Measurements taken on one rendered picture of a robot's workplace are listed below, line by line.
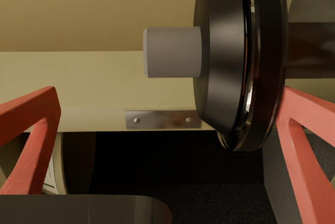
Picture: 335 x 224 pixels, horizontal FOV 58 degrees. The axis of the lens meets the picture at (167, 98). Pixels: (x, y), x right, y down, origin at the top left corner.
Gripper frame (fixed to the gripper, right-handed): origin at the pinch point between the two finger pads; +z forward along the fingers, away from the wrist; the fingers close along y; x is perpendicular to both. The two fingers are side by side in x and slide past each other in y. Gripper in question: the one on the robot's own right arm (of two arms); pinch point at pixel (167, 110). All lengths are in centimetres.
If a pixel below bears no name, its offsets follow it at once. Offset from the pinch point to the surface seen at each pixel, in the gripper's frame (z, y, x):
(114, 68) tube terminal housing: 18.7, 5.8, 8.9
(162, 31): 5.1, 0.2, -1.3
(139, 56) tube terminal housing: 21.3, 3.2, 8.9
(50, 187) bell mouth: 13.8, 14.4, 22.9
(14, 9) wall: 54, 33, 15
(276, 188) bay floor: 21.6, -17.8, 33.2
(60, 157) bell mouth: 14.4, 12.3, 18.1
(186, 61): 4.0, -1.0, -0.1
